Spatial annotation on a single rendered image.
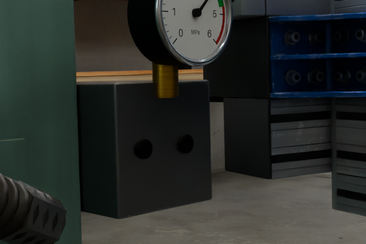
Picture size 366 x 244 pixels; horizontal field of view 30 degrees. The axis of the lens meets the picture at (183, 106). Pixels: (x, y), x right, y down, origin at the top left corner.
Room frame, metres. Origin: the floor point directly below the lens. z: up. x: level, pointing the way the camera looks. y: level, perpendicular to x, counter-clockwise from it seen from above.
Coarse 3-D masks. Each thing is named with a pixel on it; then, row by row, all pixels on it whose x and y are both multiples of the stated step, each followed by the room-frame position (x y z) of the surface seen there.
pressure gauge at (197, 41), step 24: (144, 0) 0.39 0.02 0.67; (168, 0) 0.39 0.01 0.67; (192, 0) 0.40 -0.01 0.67; (216, 0) 0.42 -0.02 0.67; (144, 24) 0.39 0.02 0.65; (168, 24) 0.39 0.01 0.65; (192, 24) 0.40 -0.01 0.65; (216, 24) 0.42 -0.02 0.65; (144, 48) 0.40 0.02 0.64; (168, 48) 0.39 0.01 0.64; (192, 48) 0.40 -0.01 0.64; (216, 48) 0.41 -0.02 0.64; (168, 72) 0.41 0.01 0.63; (168, 96) 0.42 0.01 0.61
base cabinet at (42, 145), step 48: (0, 0) 0.38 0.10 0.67; (48, 0) 0.41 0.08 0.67; (0, 48) 0.38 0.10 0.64; (48, 48) 0.41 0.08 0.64; (0, 96) 0.38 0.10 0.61; (48, 96) 0.40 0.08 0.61; (0, 144) 0.38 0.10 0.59; (48, 144) 0.40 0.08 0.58; (48, 192) 0.40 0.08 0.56; (0, 240) 0.38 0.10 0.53
